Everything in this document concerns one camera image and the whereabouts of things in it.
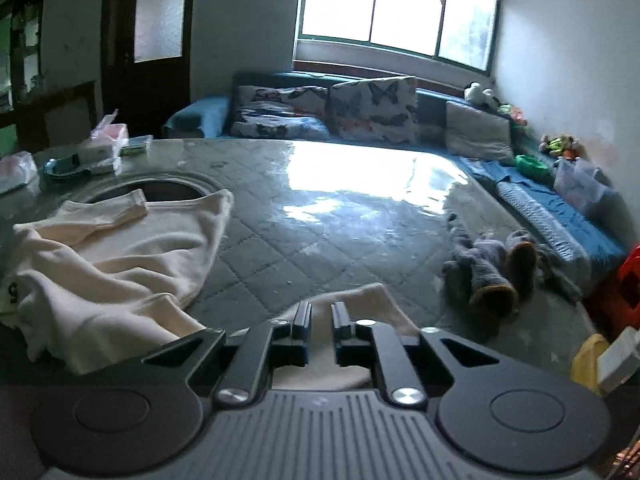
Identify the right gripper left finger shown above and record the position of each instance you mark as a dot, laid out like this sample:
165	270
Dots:
236	370

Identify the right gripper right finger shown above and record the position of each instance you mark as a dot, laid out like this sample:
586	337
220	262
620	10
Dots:
409	372

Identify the cream white garment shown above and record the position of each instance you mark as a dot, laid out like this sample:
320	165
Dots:
96	284

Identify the quilted grey table cover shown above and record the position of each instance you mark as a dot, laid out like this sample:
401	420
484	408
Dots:
315	217

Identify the round black induction cooker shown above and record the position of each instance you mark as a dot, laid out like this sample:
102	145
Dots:
154	189

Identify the yellow object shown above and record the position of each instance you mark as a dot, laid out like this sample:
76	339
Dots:
584	367

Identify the flat butterfly pillow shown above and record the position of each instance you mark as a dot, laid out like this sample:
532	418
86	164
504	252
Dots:
281	113

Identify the large butterfly pillow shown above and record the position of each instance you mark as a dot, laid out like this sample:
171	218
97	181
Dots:
379	109

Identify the grey plain cushion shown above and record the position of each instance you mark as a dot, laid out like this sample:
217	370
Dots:
473	133

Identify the green bowl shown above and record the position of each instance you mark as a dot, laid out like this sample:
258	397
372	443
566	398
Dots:
533	168

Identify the small green box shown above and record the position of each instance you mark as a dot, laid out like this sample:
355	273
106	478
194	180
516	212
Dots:
135	146

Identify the blue sofa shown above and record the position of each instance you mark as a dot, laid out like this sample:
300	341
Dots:
552	219

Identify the red orange object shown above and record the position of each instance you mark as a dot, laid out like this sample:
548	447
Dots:
621	297

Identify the clear plastic storage box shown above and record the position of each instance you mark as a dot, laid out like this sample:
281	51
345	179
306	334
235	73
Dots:
577	184

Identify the panda plush toy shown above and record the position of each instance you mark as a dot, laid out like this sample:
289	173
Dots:
477	95

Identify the teal tray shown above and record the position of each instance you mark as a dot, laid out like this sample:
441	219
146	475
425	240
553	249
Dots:
71	167

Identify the green yellow plush toy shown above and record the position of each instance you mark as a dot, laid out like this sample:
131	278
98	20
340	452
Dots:
565	147

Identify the plastic tissue pack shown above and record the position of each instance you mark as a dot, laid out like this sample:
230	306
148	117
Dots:
16	170

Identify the dark wooden cabinet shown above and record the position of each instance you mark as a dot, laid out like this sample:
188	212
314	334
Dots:
35	114

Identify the dark door with glass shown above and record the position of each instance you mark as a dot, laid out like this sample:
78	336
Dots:
145	61

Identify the window with green frame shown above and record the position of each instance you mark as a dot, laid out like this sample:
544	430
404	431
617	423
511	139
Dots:
459	32

